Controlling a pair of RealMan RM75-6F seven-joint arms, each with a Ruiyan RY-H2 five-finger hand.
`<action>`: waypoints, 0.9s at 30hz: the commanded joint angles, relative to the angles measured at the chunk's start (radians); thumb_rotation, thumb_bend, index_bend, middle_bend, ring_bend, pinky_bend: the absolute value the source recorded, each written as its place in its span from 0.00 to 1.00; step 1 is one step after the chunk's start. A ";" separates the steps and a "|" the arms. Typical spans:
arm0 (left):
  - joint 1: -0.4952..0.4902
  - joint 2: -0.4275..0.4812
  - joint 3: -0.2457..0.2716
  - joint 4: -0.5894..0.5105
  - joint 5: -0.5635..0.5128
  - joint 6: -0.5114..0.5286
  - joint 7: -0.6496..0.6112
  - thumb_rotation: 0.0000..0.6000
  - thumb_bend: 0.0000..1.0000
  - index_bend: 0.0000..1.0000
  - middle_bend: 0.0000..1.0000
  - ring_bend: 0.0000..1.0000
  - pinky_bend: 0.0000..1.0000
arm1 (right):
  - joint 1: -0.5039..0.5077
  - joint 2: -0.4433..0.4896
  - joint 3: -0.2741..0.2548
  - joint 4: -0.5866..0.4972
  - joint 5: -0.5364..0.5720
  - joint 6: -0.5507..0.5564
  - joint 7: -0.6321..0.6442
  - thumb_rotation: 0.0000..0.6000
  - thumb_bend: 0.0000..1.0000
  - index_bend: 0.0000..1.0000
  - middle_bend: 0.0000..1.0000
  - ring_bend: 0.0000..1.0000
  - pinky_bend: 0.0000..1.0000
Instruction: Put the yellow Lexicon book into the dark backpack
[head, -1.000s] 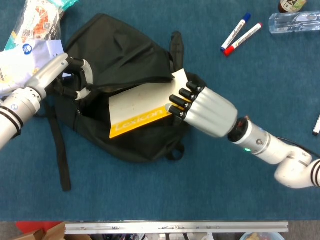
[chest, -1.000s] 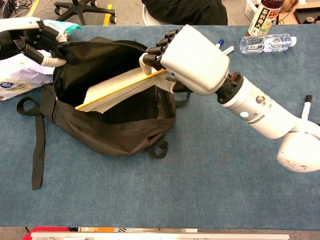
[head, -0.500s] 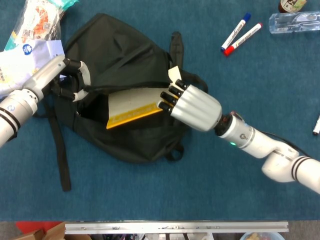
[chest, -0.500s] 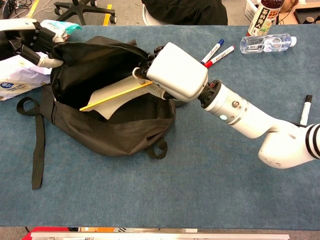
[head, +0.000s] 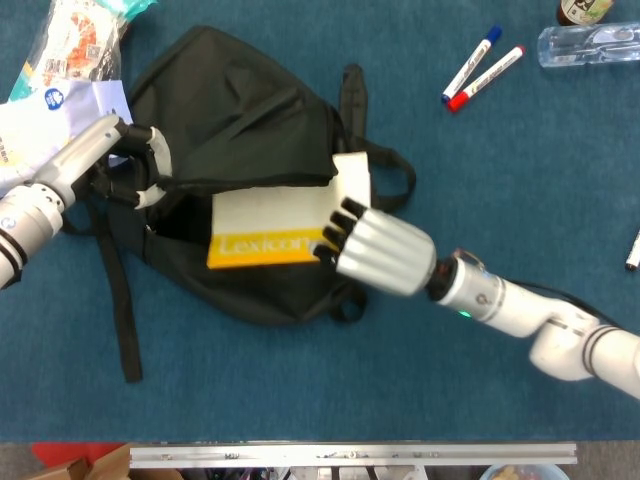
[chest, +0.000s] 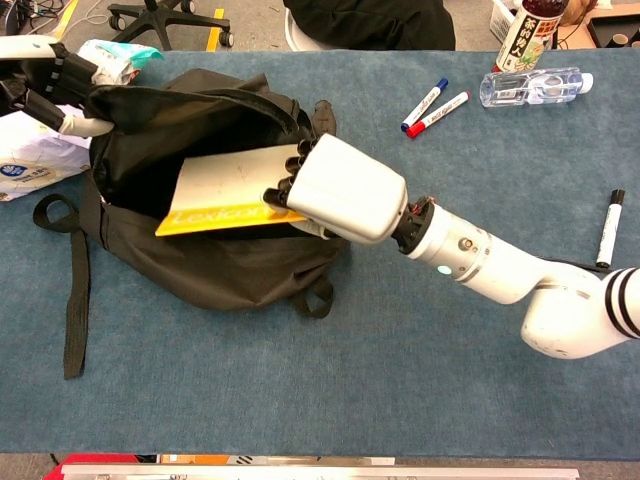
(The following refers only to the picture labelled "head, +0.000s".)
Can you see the brown glass bottle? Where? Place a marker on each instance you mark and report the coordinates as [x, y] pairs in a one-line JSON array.
[[582, 10]]

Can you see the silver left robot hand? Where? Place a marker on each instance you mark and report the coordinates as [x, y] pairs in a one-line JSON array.
[[75, 157]]

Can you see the white snack bag blue logo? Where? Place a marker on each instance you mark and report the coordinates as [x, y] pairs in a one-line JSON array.
[[30, 130]]

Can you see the teal plastic package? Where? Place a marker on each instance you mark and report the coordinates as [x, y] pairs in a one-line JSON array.
[[135, 7]]

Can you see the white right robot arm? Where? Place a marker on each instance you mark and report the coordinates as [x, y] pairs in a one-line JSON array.
[[515, 305]]

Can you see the brown cardboard box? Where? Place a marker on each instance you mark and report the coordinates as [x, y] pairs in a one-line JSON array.
[[107, 462]]

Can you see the light blue round container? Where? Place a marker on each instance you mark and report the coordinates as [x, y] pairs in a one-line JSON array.
[[520, 472]]

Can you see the aluminium rail profile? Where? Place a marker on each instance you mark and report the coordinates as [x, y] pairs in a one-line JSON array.
[[350, 455]]

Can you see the black capped whiteboard marker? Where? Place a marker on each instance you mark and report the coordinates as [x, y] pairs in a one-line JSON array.
[[633, 255]]

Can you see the clear snack bag orange print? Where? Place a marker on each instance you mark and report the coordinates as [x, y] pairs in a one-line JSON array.
[[70, 45]]

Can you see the clear plastic pencil case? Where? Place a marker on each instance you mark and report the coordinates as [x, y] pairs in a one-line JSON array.
[[575, 45]]

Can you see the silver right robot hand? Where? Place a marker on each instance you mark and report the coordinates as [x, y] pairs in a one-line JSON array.
[[385, 250]]

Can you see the white yellow Lexicon book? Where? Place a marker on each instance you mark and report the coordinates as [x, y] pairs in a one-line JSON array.
[[270, 215]]

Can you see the red flat object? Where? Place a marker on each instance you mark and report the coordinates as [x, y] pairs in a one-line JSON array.
[[60, 450]]

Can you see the red capped whiteboard marker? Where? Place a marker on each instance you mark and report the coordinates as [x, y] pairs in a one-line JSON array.
[[482, 80]]

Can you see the black fabric backpack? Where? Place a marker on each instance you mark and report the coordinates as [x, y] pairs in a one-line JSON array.
[[240, 115]]

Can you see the blue capped whiteboard marker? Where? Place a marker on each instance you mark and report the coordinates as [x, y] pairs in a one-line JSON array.
[[472, 62]]

